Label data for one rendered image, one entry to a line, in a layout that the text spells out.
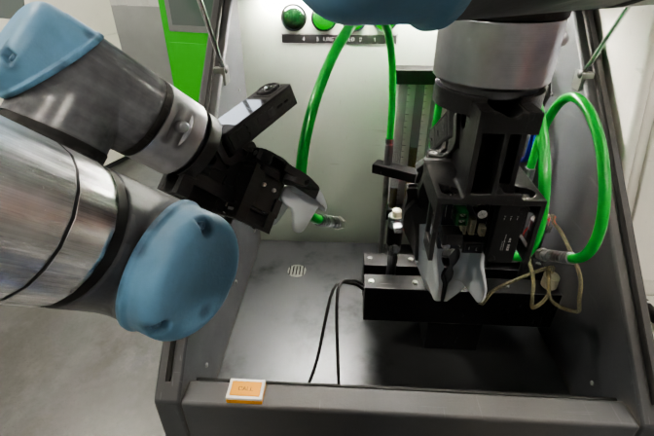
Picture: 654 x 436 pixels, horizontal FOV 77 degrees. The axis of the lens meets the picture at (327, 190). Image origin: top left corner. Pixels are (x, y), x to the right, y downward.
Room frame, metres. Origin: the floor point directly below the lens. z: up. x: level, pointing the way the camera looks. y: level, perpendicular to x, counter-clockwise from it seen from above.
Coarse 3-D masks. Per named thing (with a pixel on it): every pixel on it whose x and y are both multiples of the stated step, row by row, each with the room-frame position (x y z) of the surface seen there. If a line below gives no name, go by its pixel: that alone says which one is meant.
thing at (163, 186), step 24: (216, 120) 0.38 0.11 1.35; (216, 144) 0.35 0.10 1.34; (192, 168) 0.34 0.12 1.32; (216, 168) 0.37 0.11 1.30; (240, 168) 0.39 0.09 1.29; (264, 168) 0.39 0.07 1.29; (168, 192) 0.34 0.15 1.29; (192, 192) 0.35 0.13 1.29; (216, 192) 0.35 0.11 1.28; (240, 192) 0.36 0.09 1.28; (264, 192) 0.38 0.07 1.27; (240, 216) 0.34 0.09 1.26; (264, 216) 0.38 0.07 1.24
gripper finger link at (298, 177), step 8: (272, 160) 0.41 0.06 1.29; (280, 168) 0.40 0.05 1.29; (288, 168) 0.40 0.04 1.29; (296, 168) 0.40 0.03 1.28; (288, 176) 0.40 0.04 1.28; (296, 176) 0.40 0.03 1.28; (304, 176) 0.40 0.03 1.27; (288, 184) 0.41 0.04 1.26; (296, 184) 0.40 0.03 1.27; (304, 184) 0.40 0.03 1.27; (312, 184) 0.42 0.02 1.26; (304, 192) 0.41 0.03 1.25; (312, 192) 0.42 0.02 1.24
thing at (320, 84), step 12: (348, 36) 0.56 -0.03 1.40; (384, 36) 0.73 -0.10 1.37; (336, 48) 0.53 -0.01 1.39; (324, 60) 0.52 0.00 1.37; (336, 60) 0.53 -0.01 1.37; (324, 72) 0.51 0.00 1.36; (324, 84) 0.50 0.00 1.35; (312, 96) 0.48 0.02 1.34; (312, 108) 0.48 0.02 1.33; (312, 120) 0.47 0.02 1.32; (300, 144) 0.46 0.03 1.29; (300, 156) 0.45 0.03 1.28; (300, 168) 0.45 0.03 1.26; (312, 216) 0.46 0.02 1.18
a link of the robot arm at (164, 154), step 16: (176, 96) 0.35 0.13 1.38; (176, 112) 0.33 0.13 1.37; (192, 112) 0.35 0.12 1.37; (160, 128) 0.39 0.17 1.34; (176, 128) 0.33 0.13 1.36; (192, 128) 0.34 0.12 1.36; (160, 144) 0.32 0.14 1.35; (176, 144) 0.33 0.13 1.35; (192, 144) 0.33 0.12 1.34; (144, 160) 0.32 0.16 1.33; (160, 160) 0.32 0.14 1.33; (176, 160) 0.33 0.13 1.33; (192, 160) 0.34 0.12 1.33
